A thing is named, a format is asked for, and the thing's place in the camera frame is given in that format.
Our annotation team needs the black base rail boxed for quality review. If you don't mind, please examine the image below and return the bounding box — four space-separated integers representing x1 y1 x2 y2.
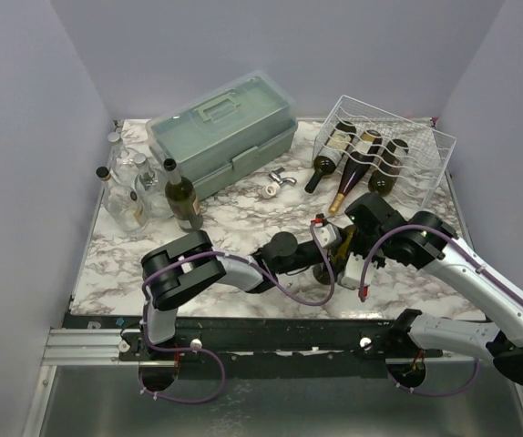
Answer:
63 315 442 383

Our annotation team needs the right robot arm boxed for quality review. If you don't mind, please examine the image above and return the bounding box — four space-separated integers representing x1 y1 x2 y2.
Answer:
344 193 523 386

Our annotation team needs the dark bottle bottom left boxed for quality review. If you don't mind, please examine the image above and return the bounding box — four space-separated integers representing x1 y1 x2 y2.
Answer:
304 121 356 194

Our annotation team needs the green bottle silver foil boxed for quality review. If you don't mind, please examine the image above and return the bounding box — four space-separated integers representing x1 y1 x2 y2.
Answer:
368 138 409 197

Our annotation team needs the dark green bottle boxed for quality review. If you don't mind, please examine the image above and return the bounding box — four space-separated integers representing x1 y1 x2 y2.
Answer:
163 158 203 232

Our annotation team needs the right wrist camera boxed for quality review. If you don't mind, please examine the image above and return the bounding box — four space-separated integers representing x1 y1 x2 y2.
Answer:
337 254 374 302

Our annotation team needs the green plastic toolbox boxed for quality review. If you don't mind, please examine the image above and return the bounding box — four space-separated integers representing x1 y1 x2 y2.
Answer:
146 72 298 200

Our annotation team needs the white wire wine rack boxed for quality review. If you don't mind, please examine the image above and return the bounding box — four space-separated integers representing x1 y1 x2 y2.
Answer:
312 95 456 211

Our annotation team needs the green bottle black neck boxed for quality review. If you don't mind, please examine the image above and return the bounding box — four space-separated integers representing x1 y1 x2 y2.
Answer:
313 225 356 285

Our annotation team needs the clear bottle silver cap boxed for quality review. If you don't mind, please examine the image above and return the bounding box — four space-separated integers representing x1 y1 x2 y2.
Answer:
133 153 172 219

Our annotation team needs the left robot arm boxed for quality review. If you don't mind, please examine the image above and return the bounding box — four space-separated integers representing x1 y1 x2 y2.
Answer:
140 224 343 360

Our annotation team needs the chrome white bottle stopper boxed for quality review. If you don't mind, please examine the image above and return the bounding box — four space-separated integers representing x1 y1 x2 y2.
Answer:
261 168 297 199

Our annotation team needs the red wine bottle gold foil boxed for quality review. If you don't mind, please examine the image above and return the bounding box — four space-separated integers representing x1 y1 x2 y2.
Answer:
328 129 383 216

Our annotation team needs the clear bottle white label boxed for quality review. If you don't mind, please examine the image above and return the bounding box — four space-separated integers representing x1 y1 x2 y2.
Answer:
96 166 149 233

